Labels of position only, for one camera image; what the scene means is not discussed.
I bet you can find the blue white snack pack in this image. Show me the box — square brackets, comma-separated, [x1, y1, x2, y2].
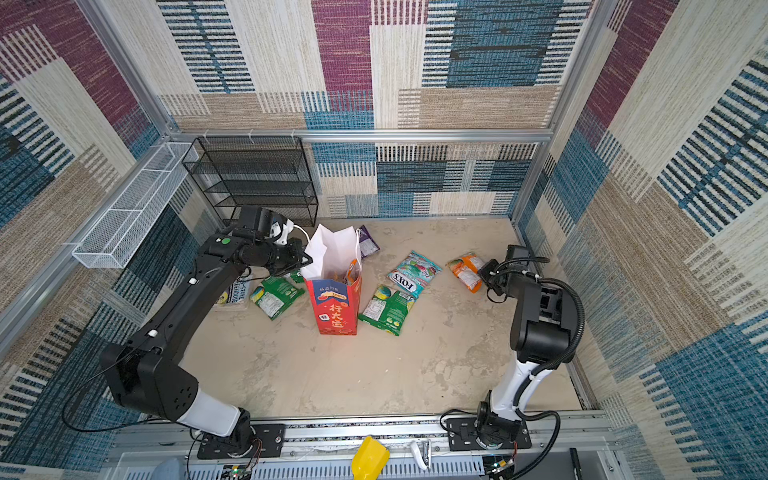
[213, 278, 252, 311]

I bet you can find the silver metal clip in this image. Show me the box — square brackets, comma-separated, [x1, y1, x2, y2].
[410, 439, 432, 471]

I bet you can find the green snack bag far left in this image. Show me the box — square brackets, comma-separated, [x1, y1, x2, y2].
[250, 277, 305, 320]

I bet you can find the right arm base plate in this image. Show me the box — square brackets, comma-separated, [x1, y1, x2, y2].
[440, 416, 532, 451]

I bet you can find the yellow plastic object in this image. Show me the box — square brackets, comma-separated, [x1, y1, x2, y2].
[351, 436, 390, 480]

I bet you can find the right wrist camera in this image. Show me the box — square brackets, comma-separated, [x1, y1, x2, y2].
[505, 244, 532, 266]

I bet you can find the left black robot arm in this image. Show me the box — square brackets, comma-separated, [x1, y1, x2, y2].
[100, 231, 312, 448]

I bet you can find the purple snack bag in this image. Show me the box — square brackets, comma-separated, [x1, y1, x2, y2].
[357, 225, 381, 259]

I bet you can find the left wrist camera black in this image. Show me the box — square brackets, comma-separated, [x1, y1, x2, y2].
[233, 205, 295, 245]

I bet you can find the orange candy bag back side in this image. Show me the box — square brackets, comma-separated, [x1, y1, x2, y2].
[446, 252, 485, 293]

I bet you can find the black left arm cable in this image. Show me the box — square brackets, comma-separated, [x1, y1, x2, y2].
[61, 359, 157, 434]

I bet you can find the red paper gift bag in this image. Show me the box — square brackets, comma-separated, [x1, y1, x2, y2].
[300, 224, 362, 336]

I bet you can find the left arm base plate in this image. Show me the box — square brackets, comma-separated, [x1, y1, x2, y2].
[195, 423, 286, 460]

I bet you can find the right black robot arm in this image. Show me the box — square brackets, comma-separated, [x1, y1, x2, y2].
[475, 258, 585, 449]

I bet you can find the white wire mesh basket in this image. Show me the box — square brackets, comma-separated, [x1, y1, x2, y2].
[72, 142, 191, 269]

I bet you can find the orange snack bag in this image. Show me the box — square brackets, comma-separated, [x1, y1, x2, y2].
[344, 259, 362, 285]

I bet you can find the black wire mesh shelf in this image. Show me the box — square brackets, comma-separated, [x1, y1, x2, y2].
[182, 136, 319, 226]

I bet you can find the green snack bag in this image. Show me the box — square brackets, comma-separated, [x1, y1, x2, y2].
[250, 277, 305, 320]
[357, 284, 416, 336]

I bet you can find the green snack bag centre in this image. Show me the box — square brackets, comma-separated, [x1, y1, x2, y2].
[357, 284, 416, 336]

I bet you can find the teal Fox's candy bag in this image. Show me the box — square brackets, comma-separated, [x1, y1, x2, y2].
[388, 251, 442, 298]

